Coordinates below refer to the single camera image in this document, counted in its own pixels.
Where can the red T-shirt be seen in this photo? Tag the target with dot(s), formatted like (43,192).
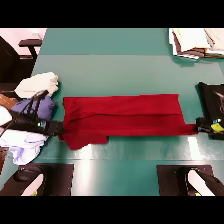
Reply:
(126,116)

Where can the pale lilac garment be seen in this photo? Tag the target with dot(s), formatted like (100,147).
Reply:
(25,145)

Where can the dark red folded garment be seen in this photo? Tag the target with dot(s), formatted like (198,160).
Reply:
(195,53)

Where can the black T-shirt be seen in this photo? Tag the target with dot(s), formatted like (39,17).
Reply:
(210,100)

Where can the brown garment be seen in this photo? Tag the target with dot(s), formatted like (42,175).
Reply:
(6,101)

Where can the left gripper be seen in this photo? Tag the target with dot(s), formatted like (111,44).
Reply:
(56,128)

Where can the purple garment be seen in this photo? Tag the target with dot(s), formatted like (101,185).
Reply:
(40,107)

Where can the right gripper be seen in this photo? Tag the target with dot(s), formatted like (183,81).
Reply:
(202,125)

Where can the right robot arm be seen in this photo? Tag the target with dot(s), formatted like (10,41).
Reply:
(173,181)

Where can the cream folded garment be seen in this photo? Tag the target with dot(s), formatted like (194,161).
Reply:
(216,38)

